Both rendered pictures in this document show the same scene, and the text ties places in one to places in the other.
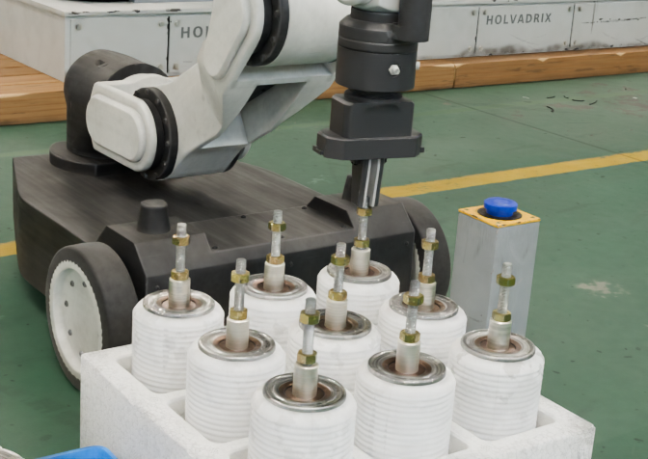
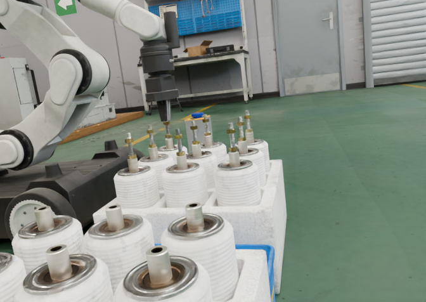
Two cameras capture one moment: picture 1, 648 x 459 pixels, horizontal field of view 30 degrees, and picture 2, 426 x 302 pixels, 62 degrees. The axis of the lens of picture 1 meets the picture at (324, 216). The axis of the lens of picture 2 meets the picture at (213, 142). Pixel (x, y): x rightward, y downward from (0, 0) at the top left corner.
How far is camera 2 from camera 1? 0.73 m
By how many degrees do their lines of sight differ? 38
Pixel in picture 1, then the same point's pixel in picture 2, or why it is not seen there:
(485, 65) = not seen: hidden behind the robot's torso
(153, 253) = (64, 182)
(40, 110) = not seen: outside the picture
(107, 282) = (54, 198)
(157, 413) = (163, 210)
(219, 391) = (193, 185)
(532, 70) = (76, 135)
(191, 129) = (40, 137)
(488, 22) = not seen: hidden behind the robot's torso
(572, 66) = (87, 131)
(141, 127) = (12, 145)
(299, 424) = (250, 172)
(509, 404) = (266, 157)
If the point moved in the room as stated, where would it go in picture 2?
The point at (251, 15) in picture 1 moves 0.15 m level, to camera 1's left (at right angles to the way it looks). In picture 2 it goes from (75, 70) to (21, 75)
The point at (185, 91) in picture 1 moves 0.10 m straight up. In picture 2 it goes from (32, 122) to (25, 92)
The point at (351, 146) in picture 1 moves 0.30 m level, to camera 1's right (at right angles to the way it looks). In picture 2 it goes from (163, 94) to (241, 82)
